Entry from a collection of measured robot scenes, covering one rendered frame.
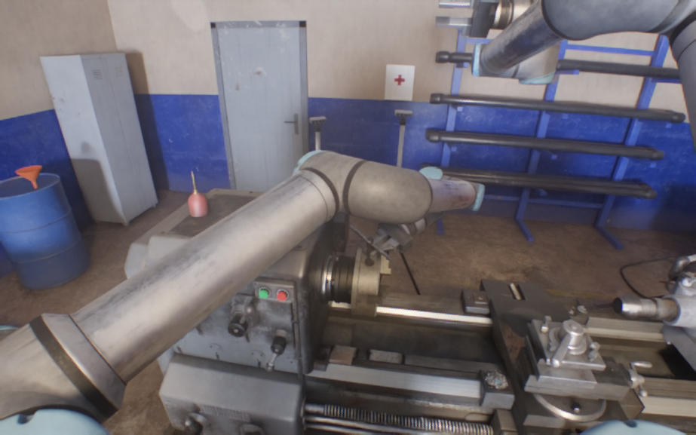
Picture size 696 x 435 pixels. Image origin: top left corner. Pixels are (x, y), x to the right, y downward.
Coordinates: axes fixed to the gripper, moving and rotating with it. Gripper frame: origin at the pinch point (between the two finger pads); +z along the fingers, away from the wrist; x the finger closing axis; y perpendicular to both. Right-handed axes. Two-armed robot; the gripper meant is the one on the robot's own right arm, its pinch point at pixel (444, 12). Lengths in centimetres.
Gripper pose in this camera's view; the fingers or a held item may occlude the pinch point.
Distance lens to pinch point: 110.5
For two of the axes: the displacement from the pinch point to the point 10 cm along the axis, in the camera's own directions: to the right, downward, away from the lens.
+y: -1.1, 9.7, -2.3
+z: -9.9, -0.9, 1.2
